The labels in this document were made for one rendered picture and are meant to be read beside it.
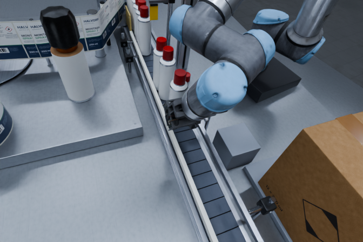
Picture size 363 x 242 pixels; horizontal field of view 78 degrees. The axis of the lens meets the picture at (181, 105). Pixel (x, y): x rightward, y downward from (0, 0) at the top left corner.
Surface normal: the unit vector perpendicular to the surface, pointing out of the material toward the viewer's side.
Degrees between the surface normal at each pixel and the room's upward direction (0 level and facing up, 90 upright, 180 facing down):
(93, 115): 0
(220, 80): 30
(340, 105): 0
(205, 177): 0
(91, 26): 90
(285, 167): 90
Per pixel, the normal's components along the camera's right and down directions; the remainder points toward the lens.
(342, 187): -0.93, 0.19
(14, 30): 0.24, 0.74
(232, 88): 0.26, -0.22
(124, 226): 0.10, -0.67
